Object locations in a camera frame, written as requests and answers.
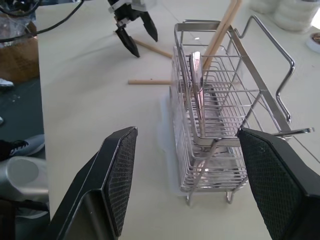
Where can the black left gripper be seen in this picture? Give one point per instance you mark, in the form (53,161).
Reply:
(125,11)

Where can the white round container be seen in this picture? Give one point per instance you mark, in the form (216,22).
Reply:
(295,15)

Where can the wooden chopstick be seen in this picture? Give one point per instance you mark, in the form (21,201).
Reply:
(147,81)
(152,48)
(226,28)
(221,27)

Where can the grey and black sneaker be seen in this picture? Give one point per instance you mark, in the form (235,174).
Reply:
(22,146)

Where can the silver robot body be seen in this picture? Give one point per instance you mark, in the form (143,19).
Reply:
(22,175)

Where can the brown cardboard box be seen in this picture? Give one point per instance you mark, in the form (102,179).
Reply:
(18,57)

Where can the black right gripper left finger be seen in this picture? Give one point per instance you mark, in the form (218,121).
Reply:
(100,185)

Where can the white dish with brown contents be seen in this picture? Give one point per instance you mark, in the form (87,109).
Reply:
(314,41)

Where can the white shoe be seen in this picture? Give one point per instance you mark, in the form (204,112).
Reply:
(5,82)

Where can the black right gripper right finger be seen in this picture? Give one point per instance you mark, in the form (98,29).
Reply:
(277,180)

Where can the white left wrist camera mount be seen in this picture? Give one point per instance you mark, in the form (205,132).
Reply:
(139,4)

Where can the metal spoon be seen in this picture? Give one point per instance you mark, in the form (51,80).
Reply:
(197,75)

